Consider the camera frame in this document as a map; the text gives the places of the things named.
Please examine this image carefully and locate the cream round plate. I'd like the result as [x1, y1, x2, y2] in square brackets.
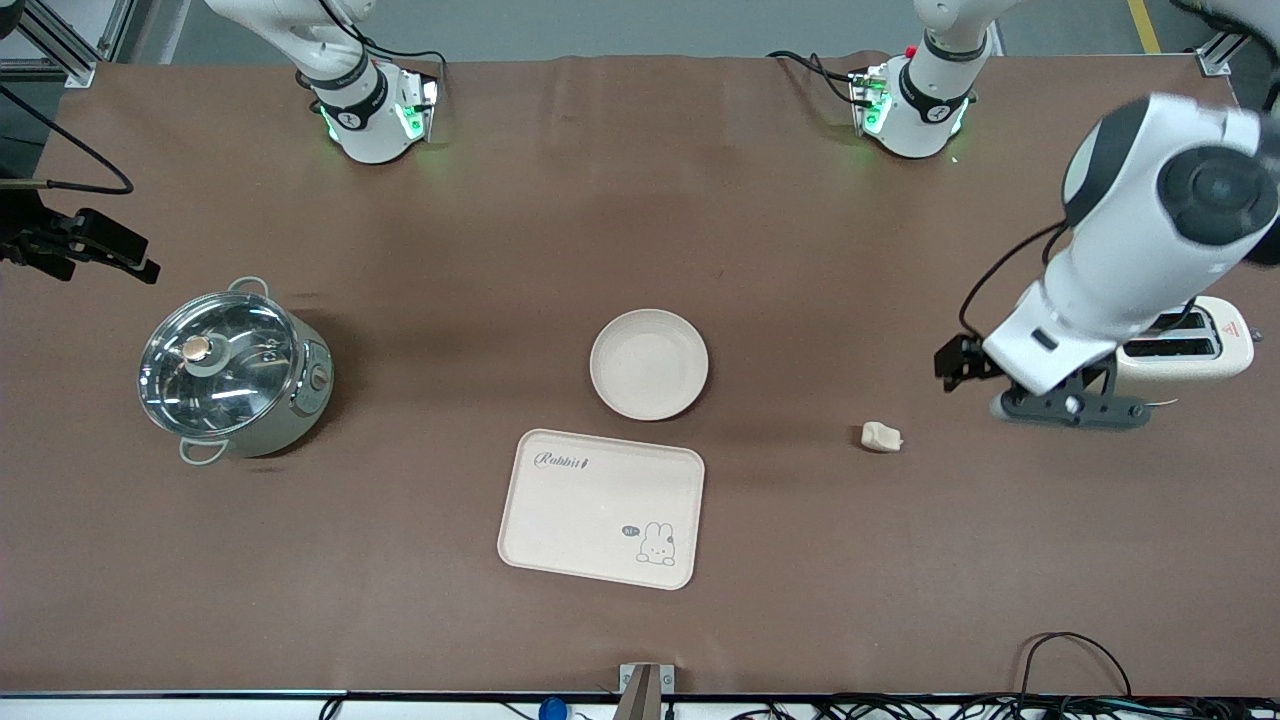
[589, 309, 710, 422]

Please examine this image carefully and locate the cream rabbit print tray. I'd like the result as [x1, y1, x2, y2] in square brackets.
[497, 429, 706, 591]

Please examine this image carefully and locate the cream two-slot toaster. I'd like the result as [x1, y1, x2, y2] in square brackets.
[1110, 295, 1256, 406]

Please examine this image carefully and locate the glass pot lid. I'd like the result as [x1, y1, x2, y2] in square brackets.
[138, 292, 299, 439]

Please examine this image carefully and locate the silver electric cooking pot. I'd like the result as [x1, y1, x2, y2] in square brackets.
[138, 277, 336, 466]

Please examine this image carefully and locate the brown table cover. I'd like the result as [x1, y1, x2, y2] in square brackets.
[0, 50, 1280, 698]

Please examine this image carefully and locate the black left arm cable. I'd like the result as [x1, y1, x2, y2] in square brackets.
[958, 222, 1071, 341]

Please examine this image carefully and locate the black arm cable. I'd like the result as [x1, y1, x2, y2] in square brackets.
[0, 85, 135, 194]
[958, 222, 1071, 341]

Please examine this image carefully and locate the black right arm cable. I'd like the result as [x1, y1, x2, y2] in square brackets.
[0, 85, 135, 194]

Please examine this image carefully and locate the aluminium frame profile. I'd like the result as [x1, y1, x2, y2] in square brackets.
[1195, 25, 1261, 78]
[0, 0, 136, 89]

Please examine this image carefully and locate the black cable loop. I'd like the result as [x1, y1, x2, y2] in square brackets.
[1020, 632, 1133, 701]

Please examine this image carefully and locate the black left base cable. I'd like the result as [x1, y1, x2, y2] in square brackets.
[768, 50, 863, 106]

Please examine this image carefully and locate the black base cable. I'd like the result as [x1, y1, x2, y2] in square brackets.
[355, 30, 448, 76]
[768, 50, 863, 106]

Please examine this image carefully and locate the black cable bundle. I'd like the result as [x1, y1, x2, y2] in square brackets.
[730, 694, 1280, 720]

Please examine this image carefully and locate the black right base cable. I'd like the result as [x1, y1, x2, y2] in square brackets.
[355, 30, 448, 76]

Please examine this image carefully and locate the grey metal bracket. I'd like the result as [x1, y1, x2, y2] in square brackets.
[618, 663, 675, 720]

